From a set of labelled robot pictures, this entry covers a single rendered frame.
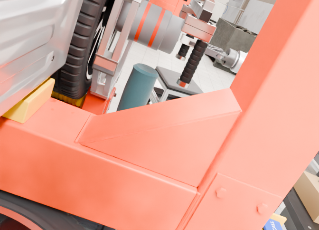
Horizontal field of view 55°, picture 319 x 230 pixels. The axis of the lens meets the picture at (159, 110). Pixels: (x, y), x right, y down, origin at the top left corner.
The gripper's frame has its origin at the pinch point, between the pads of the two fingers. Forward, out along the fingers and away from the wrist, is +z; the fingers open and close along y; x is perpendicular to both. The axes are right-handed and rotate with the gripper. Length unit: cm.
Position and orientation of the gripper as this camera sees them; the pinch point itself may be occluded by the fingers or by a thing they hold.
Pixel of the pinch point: (188, 40)
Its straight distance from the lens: 128.2
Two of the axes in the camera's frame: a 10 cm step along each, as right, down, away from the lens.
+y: 0.4, -3.9, 9.2
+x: 3.8, -8.4, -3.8
